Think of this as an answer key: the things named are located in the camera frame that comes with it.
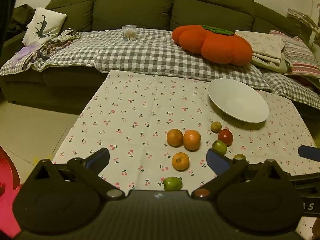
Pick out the striped pink pillow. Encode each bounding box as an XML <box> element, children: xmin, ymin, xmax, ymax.
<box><xmin>269</xmin><ymin>29</ymin><xmax>320</xmax><ymax>78</ymax></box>

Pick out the orange with dark mark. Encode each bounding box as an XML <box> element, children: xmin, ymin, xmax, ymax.
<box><xmin>172</xmin><ymin>152</ymin><xmax>190</xmax><ymax>171</ymax></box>

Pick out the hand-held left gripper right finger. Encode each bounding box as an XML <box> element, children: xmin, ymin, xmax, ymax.
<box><xmin>192</xmin><ymin>148</ymin><xmax>292</xmax><ymax>201</ymax></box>

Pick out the dark floral cloth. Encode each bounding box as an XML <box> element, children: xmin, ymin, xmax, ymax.
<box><xmin>24</xmin><ymin>29</ymin><xmax>80</xmax><ymax>69</ymax></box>

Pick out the red tomato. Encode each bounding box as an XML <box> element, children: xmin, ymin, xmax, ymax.
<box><xmin>218</xmin><ymin>129</ymin><xmax>234</xmax><ymax>146</ymax></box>

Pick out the red plastic stool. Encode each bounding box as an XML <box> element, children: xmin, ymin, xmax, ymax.
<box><xmin>0</xmin><ymin>145</ymin><xmax>23</xmax><ymax>238</ymax></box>

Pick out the oblong green jujube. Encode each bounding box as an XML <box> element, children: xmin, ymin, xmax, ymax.
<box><xmin>163</xmin><ymin>177</ymin><xmax>182</xmax><ymax>191</ymax></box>

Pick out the folded floral cloth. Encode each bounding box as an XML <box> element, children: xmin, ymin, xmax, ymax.
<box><xmin>235</xmin><ymin>30</ymin><xmax>286</xmax><ymax>61</ymax></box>

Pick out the olive green sofa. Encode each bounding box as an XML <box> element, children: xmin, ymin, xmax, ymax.
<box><xmin>0</xmin><ymin>0</ymin><xmax>310</xmax><ymax>117</ymax></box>

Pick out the white ribbed plate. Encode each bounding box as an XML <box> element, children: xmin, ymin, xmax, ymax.
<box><xmin>208</xmin><ymin>78</ymin><xmax>269</xmax><ymax>123</ymax></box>

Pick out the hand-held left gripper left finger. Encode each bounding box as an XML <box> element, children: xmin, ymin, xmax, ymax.
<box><xmin>27</xmin><ymin>147</ymin><xmax>125</xmax><ymax>201</ymax></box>

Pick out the orange pumpkin cushion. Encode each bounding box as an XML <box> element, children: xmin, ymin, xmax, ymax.
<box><xmin>172</xmin><ymin>24</ymin><xmax>253</xmax><ymax>66</ymax></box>

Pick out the purple cloth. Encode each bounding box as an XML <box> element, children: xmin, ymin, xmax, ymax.
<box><xmin>15</xmin><ymin>42</ymin><xmax>42</xmax><ymax>61</ymax></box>

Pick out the cherry print tablecloth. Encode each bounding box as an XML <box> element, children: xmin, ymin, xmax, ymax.
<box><xmin>51</xmin><ymin>69</ymin><xmax>320</xmax><ymax>240</ymax></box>

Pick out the white pillow with dark print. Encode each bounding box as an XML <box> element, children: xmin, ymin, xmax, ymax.
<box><xmin>22</xmin><ymin>7</ymin><xmax>67</xmax><ymax>47</ymax></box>

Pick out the grey checked blanket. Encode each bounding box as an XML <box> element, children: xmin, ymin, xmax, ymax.
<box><xmin>0</xmin><ymin>28</ymin><xmax>320</xmax><ymax>105</ymax></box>

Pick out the folded beige cloth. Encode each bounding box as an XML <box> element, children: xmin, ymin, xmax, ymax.
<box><xmin>251</xmin><ymin>52</ymin><xmax>293</xmax><ymax>74</ymax></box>

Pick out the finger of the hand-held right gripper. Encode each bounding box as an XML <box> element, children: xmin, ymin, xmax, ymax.
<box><xmin>298</xmin><ymin>145</ymin><xmax>320</xmax><ymax>162</ymax></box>

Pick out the large orange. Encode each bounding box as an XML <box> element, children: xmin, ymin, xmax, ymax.
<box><xmin>183</xmin><ymin>129</ymin><xmax>202</xmax><ymax>151</ymax></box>

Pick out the dark jacket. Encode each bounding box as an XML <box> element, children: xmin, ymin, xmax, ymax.
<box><xmin>9</xmin><ymin>4</ymin><xmax>38</xmax><ymax>33</ymax></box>

